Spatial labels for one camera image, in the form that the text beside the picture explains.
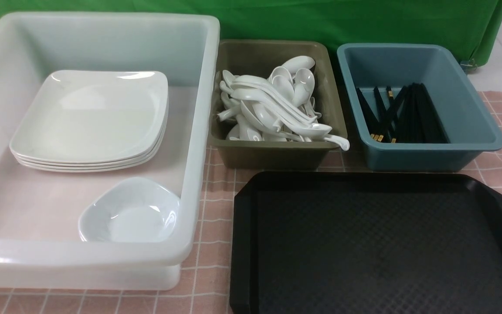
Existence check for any pile of white spoons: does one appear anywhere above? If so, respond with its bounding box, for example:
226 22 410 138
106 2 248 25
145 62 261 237
217 66 332 142

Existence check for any green backdrop cloth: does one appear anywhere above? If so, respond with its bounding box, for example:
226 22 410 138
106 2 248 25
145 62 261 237
0 0 502 66

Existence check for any large white plastic tub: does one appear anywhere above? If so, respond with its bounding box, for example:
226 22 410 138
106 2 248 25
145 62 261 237
0 12 220 290

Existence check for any bundle of black chopsticks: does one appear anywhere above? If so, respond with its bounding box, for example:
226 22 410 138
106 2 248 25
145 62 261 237
355 83 450 144

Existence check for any small white bowl in tub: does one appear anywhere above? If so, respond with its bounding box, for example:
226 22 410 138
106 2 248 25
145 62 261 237
78 177 180 243

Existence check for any middle white plate in stack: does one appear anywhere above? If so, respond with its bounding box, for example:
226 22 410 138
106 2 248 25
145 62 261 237
14 122 167 171

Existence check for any blue chopstick bin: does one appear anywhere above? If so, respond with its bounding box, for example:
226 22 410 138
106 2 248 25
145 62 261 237
337 43 502 172

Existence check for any pink checked tablecloth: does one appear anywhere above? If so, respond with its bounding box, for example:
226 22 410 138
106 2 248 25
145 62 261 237
0 91 502 314

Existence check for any white spoon overhanging bin edge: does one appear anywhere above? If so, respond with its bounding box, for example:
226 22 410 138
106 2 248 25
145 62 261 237
299 134 350 151

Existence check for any olive green spoon bin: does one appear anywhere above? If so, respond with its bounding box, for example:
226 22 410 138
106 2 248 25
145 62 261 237
209 40 348 169

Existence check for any white spoon top of pile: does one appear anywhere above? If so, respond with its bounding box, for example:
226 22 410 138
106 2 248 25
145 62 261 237
281 55 315 75

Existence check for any bottom white plate in stack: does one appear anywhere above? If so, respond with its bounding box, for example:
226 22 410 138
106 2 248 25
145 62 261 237
17 135 164 174

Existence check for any black serving tray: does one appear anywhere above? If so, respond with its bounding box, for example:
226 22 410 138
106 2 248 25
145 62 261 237
229 171 502 314

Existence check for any large white rice plate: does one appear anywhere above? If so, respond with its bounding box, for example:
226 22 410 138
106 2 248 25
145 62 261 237
9 70 169 164

